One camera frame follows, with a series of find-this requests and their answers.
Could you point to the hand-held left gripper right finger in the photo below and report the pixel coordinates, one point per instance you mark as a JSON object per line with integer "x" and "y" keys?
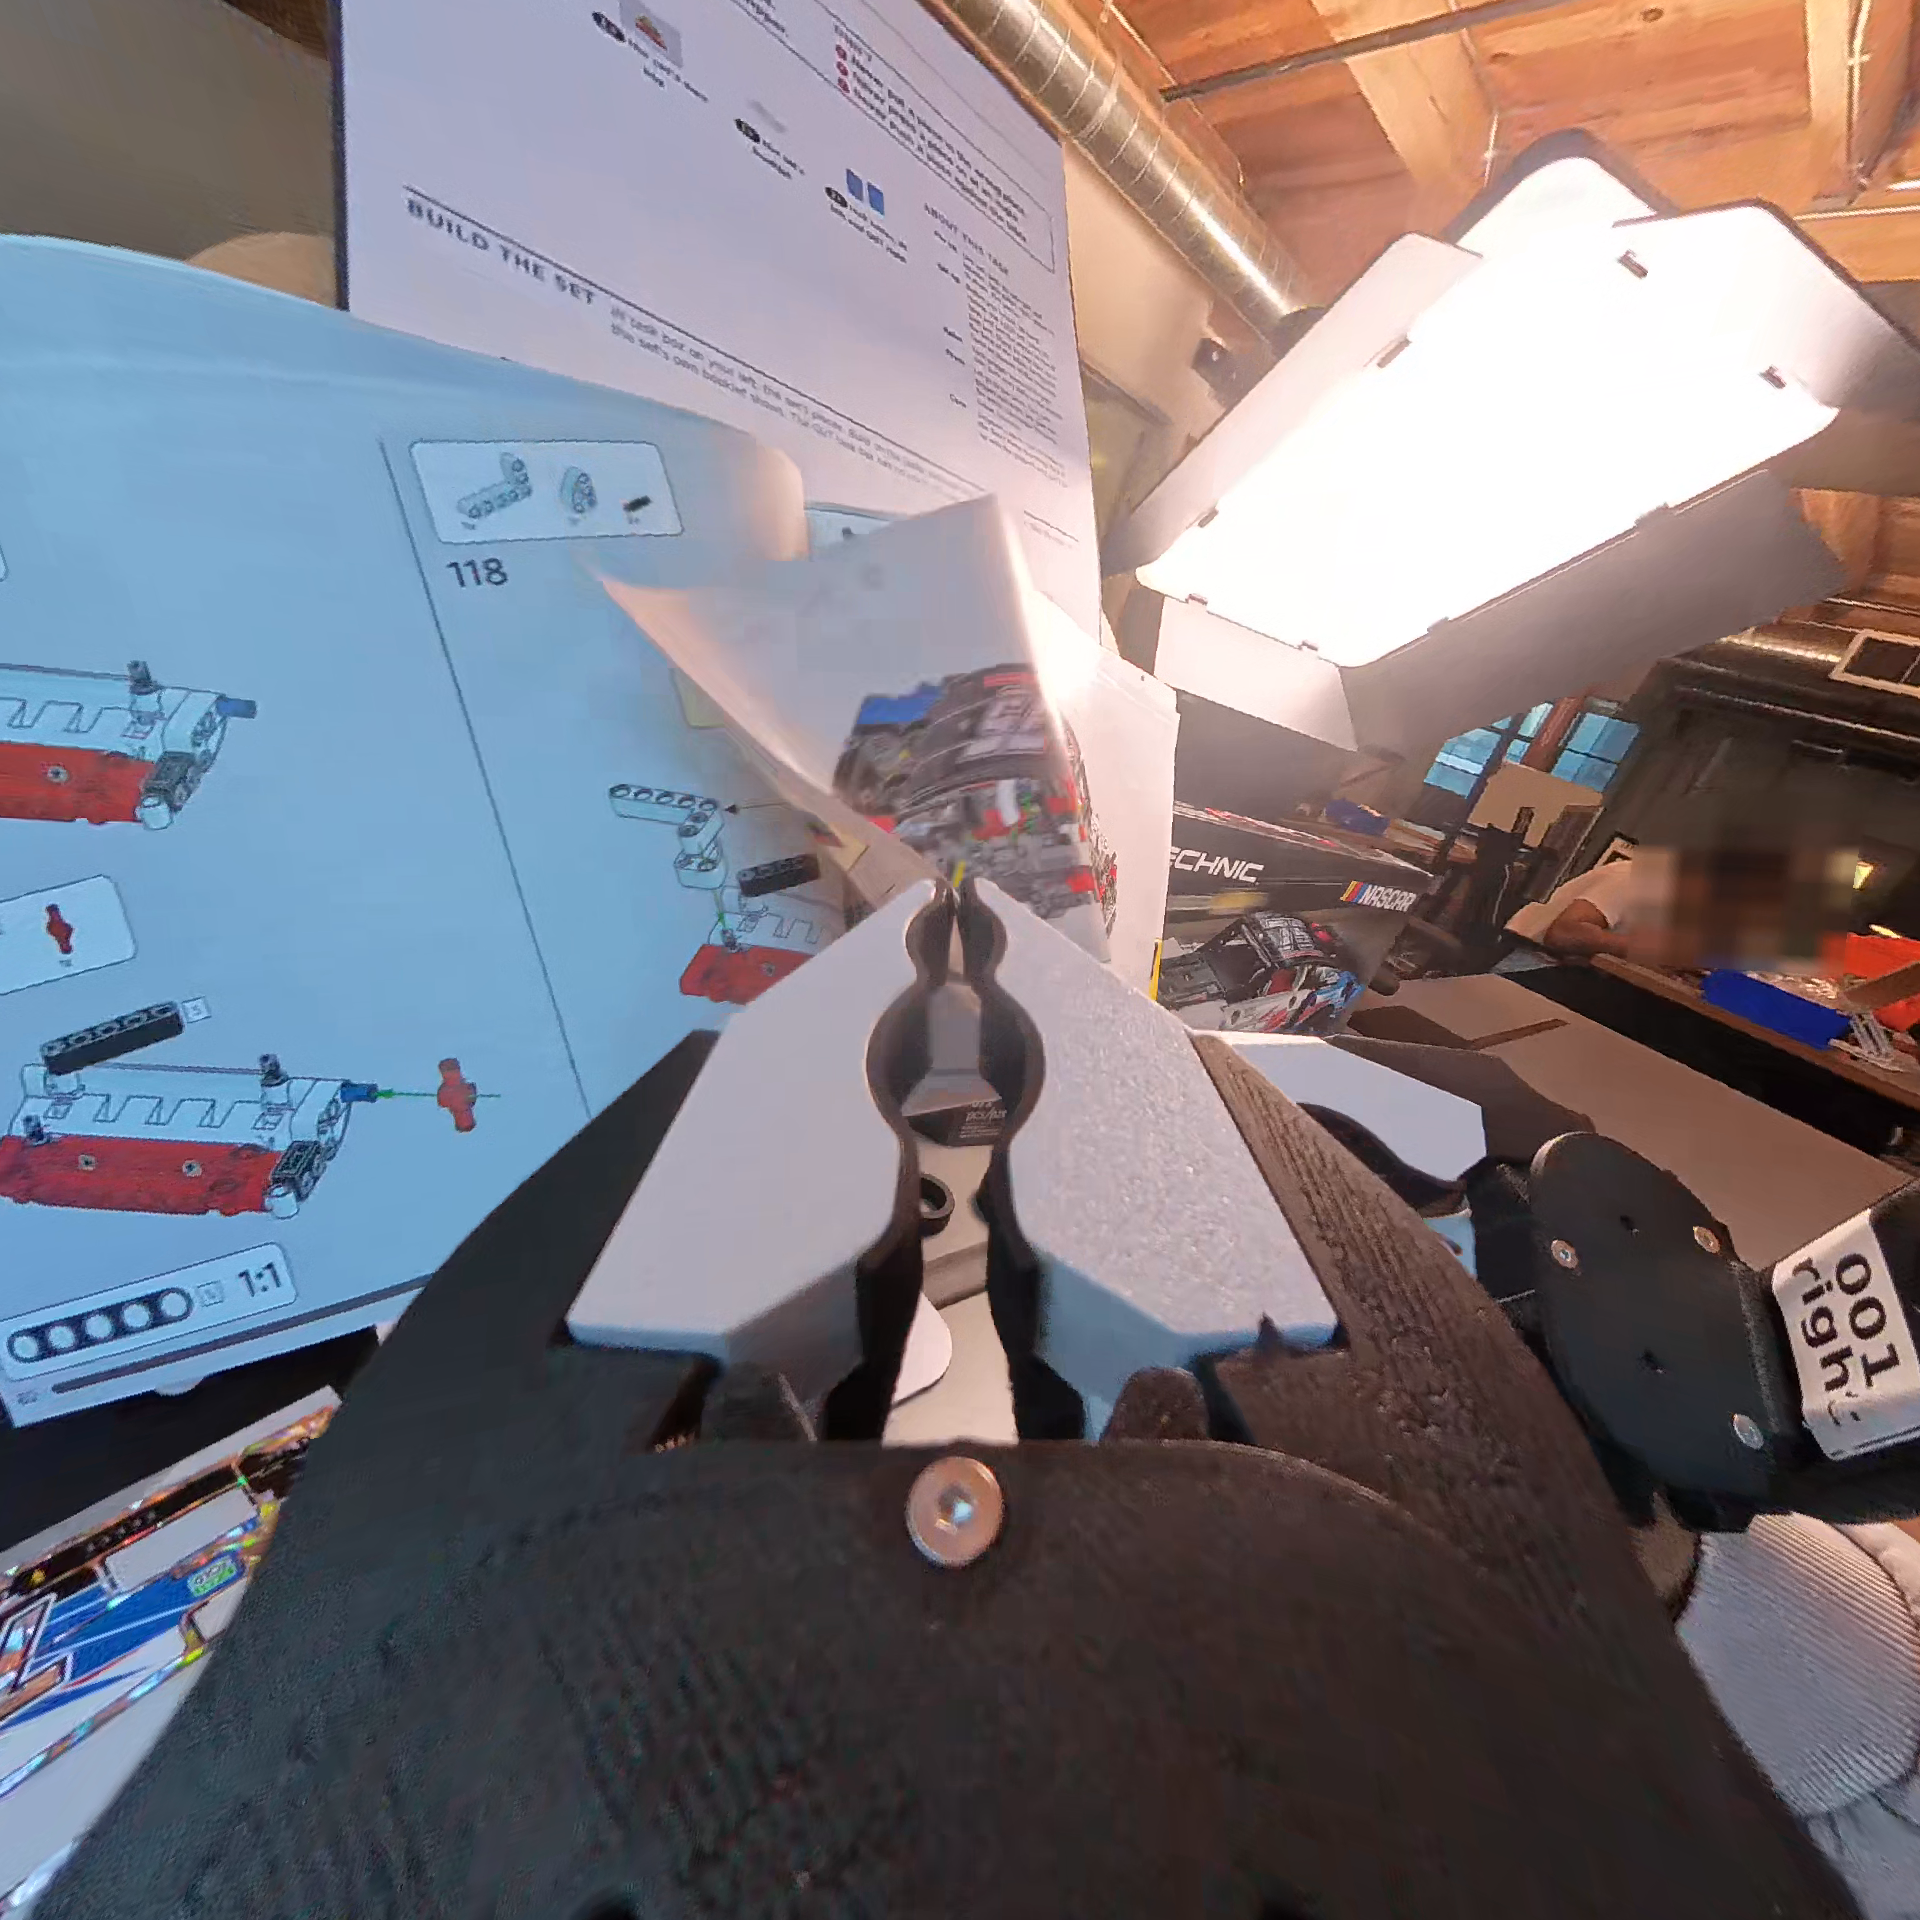
{"x": 1173, "y": 1186}

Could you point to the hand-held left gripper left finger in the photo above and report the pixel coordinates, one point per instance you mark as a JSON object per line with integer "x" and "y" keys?
{"x": 750, "y": 1186}

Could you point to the lego instruction booklet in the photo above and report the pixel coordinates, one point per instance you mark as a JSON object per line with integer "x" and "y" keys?
{"x": 301, "y": 674}

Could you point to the person's right forearm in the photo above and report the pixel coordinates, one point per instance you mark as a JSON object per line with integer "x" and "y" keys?
{"x": 1817, "y": 1680}

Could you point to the lego set box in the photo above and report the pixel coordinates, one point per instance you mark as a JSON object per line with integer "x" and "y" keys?
{"x": 1290, "y": 916}

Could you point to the white book stand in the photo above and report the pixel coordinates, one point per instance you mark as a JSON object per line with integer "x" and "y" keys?
{"x": 1353, "y": 1115}

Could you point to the blue storage bin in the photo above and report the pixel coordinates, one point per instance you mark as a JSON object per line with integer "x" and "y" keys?
{"x": 1780, "y": 1009}

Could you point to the paned window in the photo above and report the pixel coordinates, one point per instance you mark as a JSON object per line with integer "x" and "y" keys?
{"x": 1514, "y": 759}

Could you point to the holographic sticker sheet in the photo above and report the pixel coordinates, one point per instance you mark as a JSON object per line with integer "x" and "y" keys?
{"x": 121, "y": 1590}

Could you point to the LED panel light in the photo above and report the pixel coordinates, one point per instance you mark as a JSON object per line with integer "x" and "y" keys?
{"x": 1499, "y": 418}

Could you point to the white printed task sheet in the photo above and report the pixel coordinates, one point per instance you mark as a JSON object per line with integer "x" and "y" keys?
{"x": 676, "y": 225}

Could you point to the silver ceiling duct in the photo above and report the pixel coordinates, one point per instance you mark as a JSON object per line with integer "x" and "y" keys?
{"x": 1141, "y": 135}

